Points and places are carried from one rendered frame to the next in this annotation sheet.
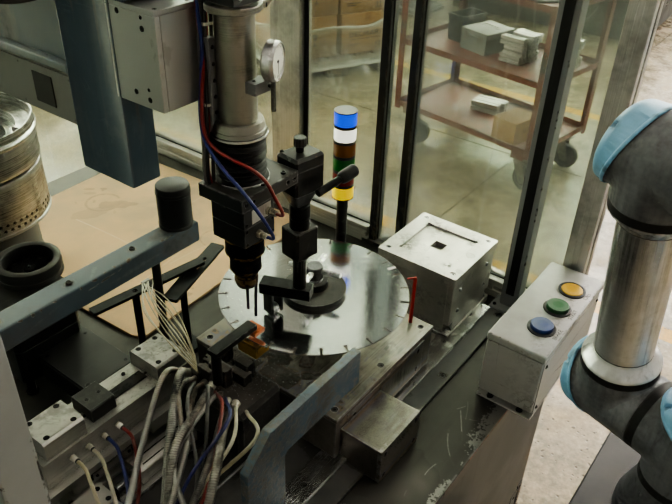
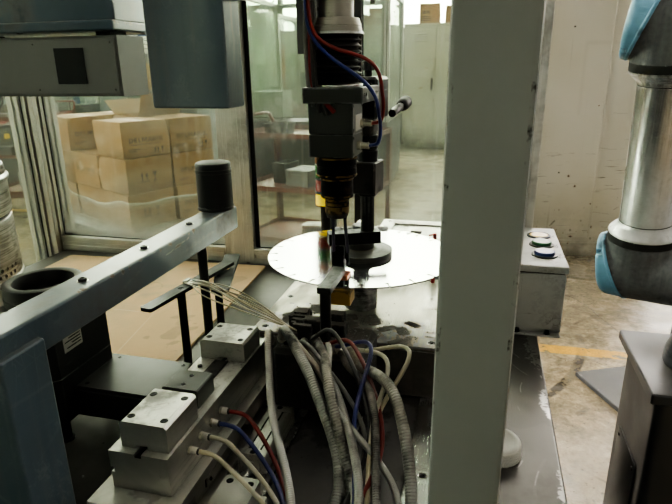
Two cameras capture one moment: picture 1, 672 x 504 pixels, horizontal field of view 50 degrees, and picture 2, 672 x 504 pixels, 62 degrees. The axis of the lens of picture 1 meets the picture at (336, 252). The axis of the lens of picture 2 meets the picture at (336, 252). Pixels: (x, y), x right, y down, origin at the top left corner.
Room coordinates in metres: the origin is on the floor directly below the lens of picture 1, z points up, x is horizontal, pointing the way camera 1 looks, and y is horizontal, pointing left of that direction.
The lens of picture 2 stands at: (0.13, 0.42, 1.27)
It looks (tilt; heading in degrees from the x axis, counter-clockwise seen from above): 18 degrees down; 339
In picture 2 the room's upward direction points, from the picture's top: 1 degrees counter-clockwise
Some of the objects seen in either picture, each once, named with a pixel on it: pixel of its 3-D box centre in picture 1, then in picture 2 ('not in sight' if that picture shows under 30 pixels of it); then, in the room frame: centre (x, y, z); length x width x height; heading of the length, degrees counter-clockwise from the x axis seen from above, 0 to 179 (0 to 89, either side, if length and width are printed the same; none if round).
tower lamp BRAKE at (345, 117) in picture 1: (345, 117); not in sight; (1.30, -0.01, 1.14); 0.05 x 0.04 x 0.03; 54
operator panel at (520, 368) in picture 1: (541, 336); (530, 277); (1.05, -0.39, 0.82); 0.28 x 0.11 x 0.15; 144
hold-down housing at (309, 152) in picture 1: (299, 199); (367, 130); (0.92, 0.06, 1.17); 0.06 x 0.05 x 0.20; 135
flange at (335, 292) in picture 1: (314, 284); (361, 246); (1.00, 0.04, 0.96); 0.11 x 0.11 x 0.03
